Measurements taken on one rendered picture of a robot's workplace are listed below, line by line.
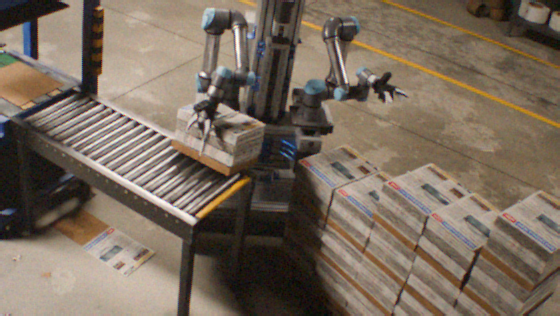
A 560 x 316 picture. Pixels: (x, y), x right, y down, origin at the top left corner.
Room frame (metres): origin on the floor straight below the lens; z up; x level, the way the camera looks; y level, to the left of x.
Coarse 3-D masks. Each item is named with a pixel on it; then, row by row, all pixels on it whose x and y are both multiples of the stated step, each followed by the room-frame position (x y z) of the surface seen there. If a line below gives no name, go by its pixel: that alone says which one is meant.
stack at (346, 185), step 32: (320, 160) 2.98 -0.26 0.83; (352, 160) 3.03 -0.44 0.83; (320, 192) 2.79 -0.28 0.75; (352, 192) 2.73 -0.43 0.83; (320, 224) 2.75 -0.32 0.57; (352, 224) 2.61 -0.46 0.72; (288, 256) 2.89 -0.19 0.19; (320, 256) 2.73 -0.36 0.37; (352, 256) 2.56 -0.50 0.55; (384, 256) 2.44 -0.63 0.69; (416, 256) 2.32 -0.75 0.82; (352, 288) 2.52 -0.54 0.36; (384, 288) 2.38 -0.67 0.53; (416, 288) 2.27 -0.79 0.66; (448, 288) 2.16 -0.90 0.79
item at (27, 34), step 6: (24, 24) 3.77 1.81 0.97; (30, 24) 3.76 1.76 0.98; (36, 24) 3.81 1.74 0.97; (24, 30) 3.77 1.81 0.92; (30, 30) 3.76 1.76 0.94; (36, 30) 3.81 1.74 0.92; (24, 36) 3.77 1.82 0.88; (30, 36) 3.75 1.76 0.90; (36, 36) 3.81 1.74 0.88; (24, 42) 3.78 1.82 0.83; (30, 42) 3.75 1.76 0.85; (36, 42) 3.80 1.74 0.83; (24, 48) 3.78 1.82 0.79; (30, 48) 3.75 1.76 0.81; (36, 48) 3.80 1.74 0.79; (24, 54) 3.78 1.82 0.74; (30, 54) 3.75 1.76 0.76; (36, 54) 3.80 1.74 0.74
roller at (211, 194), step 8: (232, 176) 2.73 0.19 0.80; (240, 176) 2.76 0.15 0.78; (216, 184) 2.64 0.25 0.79; (224, 184) 2.65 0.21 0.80; (232, 184) 2.70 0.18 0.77; (208, 192) 2.56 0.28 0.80; (216, 192) 2.58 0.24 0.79; (200, 200) 2.48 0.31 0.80; (208, 200) 2.51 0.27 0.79; (192, 208) 2.41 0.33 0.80; (200, 208) 2.45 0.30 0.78
